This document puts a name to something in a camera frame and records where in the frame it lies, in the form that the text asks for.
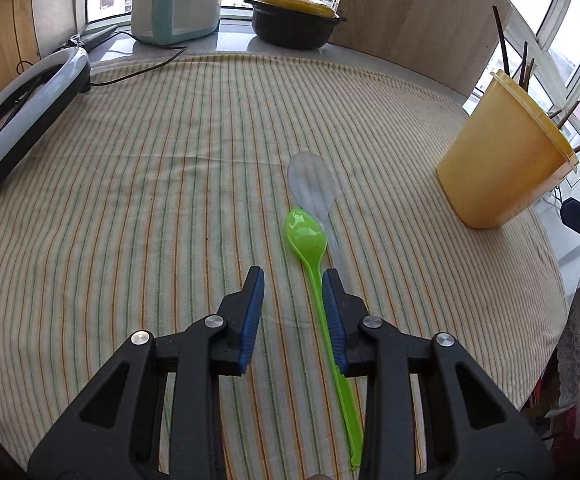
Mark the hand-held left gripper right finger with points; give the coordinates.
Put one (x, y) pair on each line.
(334, 320)

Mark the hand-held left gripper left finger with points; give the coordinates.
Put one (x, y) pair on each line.
(250, 320)

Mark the green plastic spoon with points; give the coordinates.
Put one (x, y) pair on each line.
(307, 240)

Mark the yellow plastic container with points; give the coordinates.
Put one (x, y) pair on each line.
(499, 160)

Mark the clear plastic spoon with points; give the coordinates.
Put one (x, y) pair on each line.
(312, 180)

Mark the striped table cloth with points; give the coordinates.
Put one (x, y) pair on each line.
(145, 200)

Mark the light wooden board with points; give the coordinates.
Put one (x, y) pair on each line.
(419, 20)

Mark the black pot with yellow lid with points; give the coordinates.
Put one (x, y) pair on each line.
(290, 22)

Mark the black scissors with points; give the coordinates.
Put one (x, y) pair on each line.
(92, 39)

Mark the white and teal electric kettle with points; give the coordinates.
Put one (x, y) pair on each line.
(185, 0)

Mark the white cutting board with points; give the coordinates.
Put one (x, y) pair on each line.
(57, 15)

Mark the white window frame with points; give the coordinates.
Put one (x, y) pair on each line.
(552, 22)

